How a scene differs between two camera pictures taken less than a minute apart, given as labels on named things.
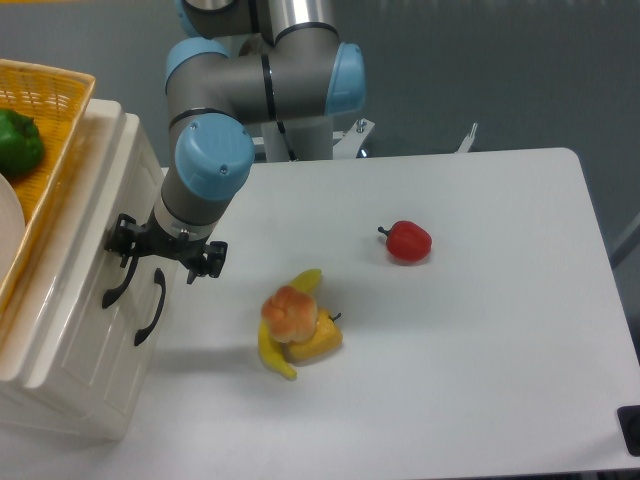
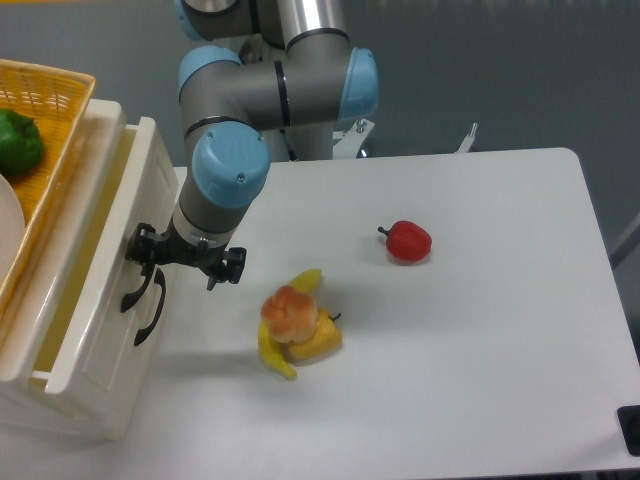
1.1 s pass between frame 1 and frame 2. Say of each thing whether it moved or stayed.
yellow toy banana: stayed
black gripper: moved
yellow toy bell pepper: stayed
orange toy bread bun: stayed
